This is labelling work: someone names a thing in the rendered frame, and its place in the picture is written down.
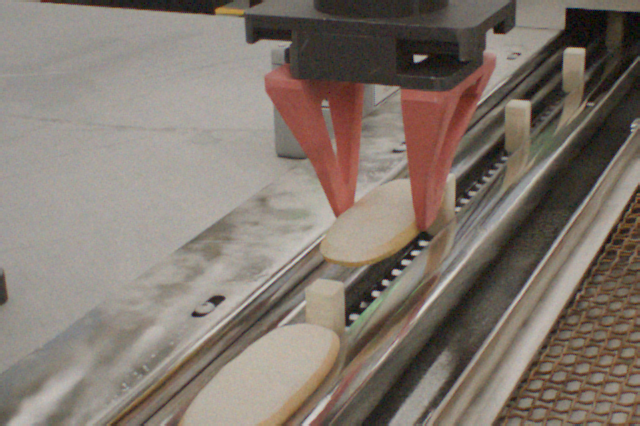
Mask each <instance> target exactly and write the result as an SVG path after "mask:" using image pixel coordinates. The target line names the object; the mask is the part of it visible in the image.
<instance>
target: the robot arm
mask: <svg viewBox="0 0 640 426"><path fill-rule="evenodd" d="M515 20H516V0H268V1H266V2H264V3H260V4H258V5H256V6H254V7H251V8H249V9H247V10H245V11H244V21H245V37H246V43H247V44H250V45H253V44H255V43H257V42H259V40H261V39H267V40H280V42H292V44H290V47H287V48H285V49H284V64H282V65H281V67H279V68H277V69H275V70H273V71H271V72H270V73H268V74H266V75H265V91H266V93H267V95H268V96H269V98H270V100H271V101H272V103H273V104H274V106H275V107H276V109H277V110H278V112H279V113H280V116H281V118H282V119H283V121H284V122H285V124H286V125H287V127H289V128H290V130H291V132H292V133H293V135H294V136H295V138H296V139H297V142H298V143H299V145H300V147H301V148H302V150H303V151H304V153H305V154H306V156H307V157H308V159H309V161H310V162H311V164H312V167H313V169H315V172H316V174H317V176H318V178H319V181H320V183H321V185H322V188H323V190H324V193H325V195H326V198H327V200H328V202H329V205H330V207H331V209H332V211H333V214H334V217H335V218H336V219H337V218H338V217H339V215H341V214H342V213H344V212H345V211H346V210H348V209H349V208H350V207H352V206H353V205H354V201H355V193H356V184H357V176H358V164H359V150H360V134H361V120H362V105H363V91H364V84H376V85H387V86H399V87H401V109H402V118H403V126H404V135H405V144H406V153H407V161H408V170H409V179H410V187H411V196H412V204H413V209H414V214H415V220H416V226H417V229H419V230H420V231H425V230H427V229H428V228H429V226H430V225H431V224H432V223H433V222H434V221H435V219H436V215H437V212H438V208H439V205H440V201H441V198H442V194H443V190H445V186H446V183H447V179H448V176H449V172H450V169H451V164H452V161H453V157H454V154H455V151H456V149H457V147H458V144H459V142H460V139H461V137H462V135H463V133H464V131H465V129H466V127H467V125H468V123H470V121H471V119H472V117H473V114H474V112H475V109H476V107H477V105H478V103H479V101H480V99H481V97H482V95H483V93H484V90H485V88H486V86H487V84H488V82H489V80H490V78H491V75H492V73H494V71H495V69H496V65H497V55H496V54H494V53H488V52H484V51H485V50H486V32H487V31H489V30H490V29H492V33H494V34H503V35H505V34H507V33H508V32H509V31H511V30H512V29H513V28H514V27H515ZM414 55H416V56H427V57H426V58H424V59H423V60H421V61H419V62H414ZM326 98H327V100H328V105H329V110H330V116H331V121H332V126H333V131H334V137H335V144H336V158H335V154H334V151H333V148H332V144H331V141H330V137H329V133H328V130H327V127H326V123H325V120H324V117H323V112H322V102H323V100H325V99H326Z"/></svg>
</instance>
